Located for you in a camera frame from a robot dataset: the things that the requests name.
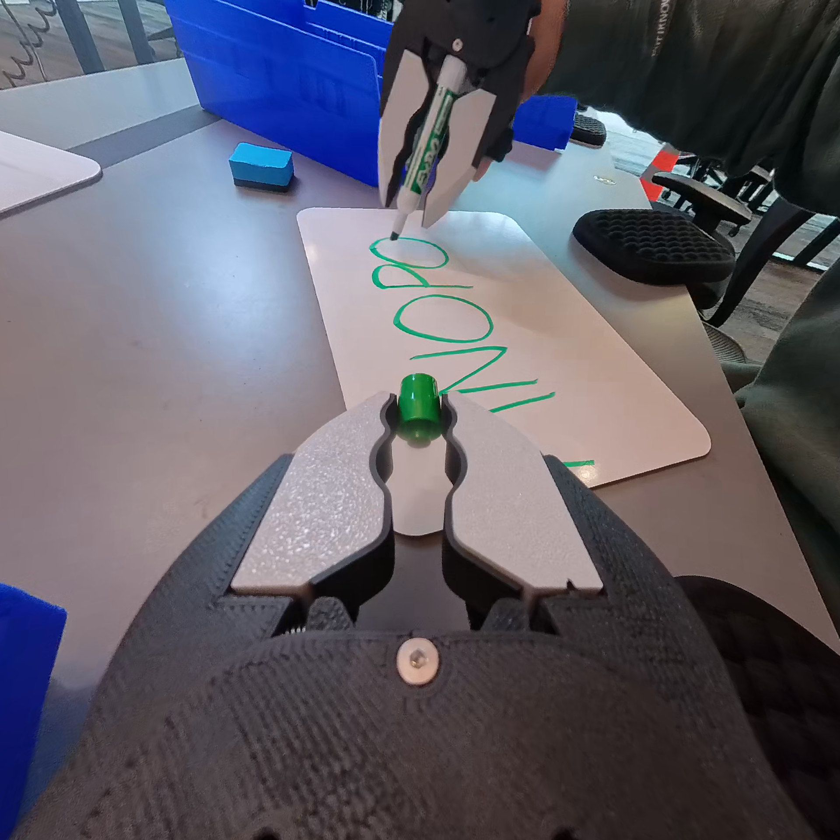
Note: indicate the small blue storage bin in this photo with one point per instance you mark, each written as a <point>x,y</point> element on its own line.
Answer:
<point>545,121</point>

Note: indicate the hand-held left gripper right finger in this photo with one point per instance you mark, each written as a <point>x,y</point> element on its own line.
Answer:
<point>525,525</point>

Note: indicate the black office chair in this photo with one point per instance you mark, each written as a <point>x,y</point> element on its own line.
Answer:
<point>768,263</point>

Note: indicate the blue open-front storage bin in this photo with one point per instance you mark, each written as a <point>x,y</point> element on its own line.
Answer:
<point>26,683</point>

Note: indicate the blue whiteboard eraser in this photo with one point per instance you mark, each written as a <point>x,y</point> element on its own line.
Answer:
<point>260,163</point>

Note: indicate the small black object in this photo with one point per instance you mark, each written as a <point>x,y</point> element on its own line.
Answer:
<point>588,127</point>

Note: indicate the person's green sweatshirt torso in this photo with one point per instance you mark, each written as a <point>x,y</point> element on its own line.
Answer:
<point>794,433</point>

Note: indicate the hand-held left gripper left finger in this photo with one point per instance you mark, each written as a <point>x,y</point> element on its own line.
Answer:
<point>309,525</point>

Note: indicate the black mesh chair armrest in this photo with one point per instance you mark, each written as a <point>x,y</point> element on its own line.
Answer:
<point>775,709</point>
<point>656,243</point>

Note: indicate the green whiteboard marker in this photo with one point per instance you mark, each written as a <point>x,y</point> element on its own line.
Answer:
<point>431,131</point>

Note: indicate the green marker cap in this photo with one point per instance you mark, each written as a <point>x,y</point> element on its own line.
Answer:
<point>419,400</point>

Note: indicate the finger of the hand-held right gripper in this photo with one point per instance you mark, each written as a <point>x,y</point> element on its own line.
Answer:
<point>400,131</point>
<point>483,125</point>

